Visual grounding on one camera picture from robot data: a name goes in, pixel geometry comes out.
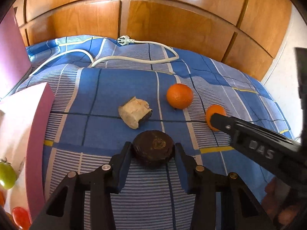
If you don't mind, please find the red tomato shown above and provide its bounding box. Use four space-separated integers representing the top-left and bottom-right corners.
12 206 31 230

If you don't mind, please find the blue checked blanket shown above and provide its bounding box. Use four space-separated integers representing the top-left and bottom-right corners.
14 35 303 230

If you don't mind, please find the white power cable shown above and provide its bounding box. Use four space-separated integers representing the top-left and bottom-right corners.
29 35 180 77

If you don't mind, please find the pink box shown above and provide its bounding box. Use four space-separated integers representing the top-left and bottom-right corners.
0 82 55 230

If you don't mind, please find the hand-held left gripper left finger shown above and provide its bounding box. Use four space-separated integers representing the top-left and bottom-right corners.
30 142 133 230

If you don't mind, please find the beige bread chunk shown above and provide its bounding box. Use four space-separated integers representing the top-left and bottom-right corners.
118 96 153 130

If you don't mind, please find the dark brown round cake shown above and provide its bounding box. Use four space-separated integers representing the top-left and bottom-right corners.
133 130 175 168

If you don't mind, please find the wooden wardrobe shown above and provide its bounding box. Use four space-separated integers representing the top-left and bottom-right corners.
12 0 292 82

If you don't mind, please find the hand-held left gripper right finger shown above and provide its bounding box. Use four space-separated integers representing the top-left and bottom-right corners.
175 142 277 230

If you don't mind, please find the person's right hand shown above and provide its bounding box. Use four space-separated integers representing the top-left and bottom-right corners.
265 180 295 223

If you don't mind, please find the green tomato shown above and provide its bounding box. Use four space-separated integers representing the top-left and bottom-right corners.
0 159 18 190

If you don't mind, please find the small orange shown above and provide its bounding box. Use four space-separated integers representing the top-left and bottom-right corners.
166 83 194 110
205 105 227 132

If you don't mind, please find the pink electric kettle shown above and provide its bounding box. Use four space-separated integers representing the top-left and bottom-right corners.
0 12 31 99

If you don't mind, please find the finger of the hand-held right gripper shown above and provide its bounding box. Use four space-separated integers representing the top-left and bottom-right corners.
209 113 241 146

